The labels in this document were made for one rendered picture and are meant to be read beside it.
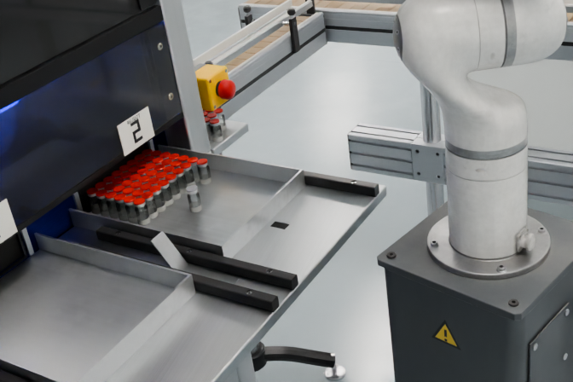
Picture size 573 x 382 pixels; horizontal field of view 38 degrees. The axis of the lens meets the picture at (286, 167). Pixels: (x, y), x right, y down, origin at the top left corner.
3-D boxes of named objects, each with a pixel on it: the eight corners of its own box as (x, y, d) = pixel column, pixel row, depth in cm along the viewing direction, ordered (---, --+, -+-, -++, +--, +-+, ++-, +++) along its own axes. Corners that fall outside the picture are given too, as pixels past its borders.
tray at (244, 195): (73, 225, 150) (68, 209, 149) (162, 159, 169) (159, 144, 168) (225, 263, 133) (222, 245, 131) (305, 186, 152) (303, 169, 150)
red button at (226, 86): (213, 101, 168) (210, 83, 166) (224, 93, 171) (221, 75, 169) (228, 103, 166) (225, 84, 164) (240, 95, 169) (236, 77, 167)
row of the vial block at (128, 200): (126, 222, 148) (120, 200, 146) (186, 175, 161) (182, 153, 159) (136, 224, 147) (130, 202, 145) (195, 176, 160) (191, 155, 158)
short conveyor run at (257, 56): (180, 160, 176) (164, 92, 169) (125, 150, 184) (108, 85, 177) (332, 44, 226) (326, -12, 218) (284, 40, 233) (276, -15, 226)
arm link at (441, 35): (538, 153, 118) (541, -10, 107) (408, 170, 118) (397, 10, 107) (514, 118, 128) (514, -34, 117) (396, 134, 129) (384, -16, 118)
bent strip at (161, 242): (157, 270, 134) (150, 240, 131) (169, 260, 136) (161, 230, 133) (228, 289, 127) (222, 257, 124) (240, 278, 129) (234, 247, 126)
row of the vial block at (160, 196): (136, 224, 147) (130, 202, 145) (195, 176, 160) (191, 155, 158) (145, 227, 146) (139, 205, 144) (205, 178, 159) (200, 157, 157)
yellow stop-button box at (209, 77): (185, 107, 171) (178, 76, 167) (205, 94, 176) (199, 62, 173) (214, 112, 167) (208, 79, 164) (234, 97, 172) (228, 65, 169)
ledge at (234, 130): (163, 148, 178) (161, 141, 177) (198, 122, 187) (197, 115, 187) (215, 157, 171) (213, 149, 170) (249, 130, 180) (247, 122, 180)
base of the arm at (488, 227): (572, 233, 131) (576, 129, 123) (510, 295, 120) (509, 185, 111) (469, 200, 144) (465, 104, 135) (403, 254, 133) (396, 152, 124)
